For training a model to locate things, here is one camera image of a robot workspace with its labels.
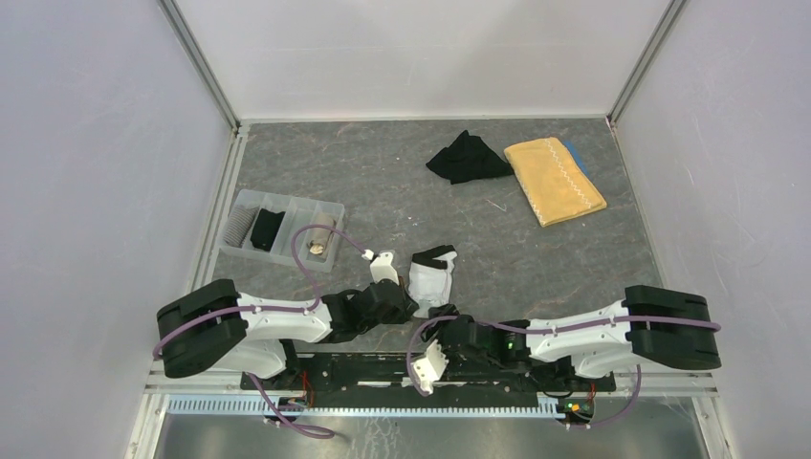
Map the white underwear black waistband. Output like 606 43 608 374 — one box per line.
407 245 457 318

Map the black underwear beige waistband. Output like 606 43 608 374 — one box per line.
250 208 286 251

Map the clear plastic organizer box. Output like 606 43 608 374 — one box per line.
216 189 345 273

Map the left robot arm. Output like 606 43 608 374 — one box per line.
153 279 418 390

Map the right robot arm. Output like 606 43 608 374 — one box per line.
420 285 722 390

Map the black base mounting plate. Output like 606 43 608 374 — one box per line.
260 353 617 408

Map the beige rolled cloth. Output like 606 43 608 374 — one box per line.
306 212 336 258

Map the grey striped rolled cloth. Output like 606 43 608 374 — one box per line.
223 205 259 248

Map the folded yellow towel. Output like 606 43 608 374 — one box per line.
504 137 607 227

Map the blue cloth under towel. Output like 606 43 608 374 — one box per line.
562 141 589 177

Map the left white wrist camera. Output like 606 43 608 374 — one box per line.
361 250 401 285

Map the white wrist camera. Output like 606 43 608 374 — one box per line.
361 250 401 285
409 340 449 396

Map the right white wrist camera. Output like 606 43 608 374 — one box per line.
409 340 449 396

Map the aluminium frame rail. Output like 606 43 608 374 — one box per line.
145 353 720 420

